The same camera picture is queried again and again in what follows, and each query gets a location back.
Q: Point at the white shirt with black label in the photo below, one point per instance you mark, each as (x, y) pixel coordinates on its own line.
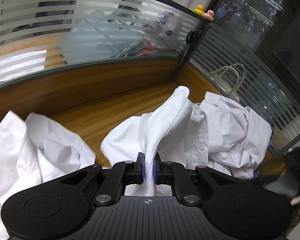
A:
(165, 130)

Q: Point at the black binder clip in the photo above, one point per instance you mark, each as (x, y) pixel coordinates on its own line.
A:
(192, 36)

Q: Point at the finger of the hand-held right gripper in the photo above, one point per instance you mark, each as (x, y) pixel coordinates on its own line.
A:
(270, 178)

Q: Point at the white paper sheet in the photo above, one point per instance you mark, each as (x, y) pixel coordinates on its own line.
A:
(17, 65)

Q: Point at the white collared shirt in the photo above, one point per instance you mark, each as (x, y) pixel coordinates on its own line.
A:
(235, 130)

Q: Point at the pink rubber duck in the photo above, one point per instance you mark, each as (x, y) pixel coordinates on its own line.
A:
(209, 15)

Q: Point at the person's right hand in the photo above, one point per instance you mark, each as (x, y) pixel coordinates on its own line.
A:
(298, 200)

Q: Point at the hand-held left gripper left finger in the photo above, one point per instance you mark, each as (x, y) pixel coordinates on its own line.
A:
(140, 170)

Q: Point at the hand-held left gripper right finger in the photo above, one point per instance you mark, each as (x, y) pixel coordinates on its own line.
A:
(156, 170)

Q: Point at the yellow rubber duck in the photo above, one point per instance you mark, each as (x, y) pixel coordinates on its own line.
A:
(198, 9)

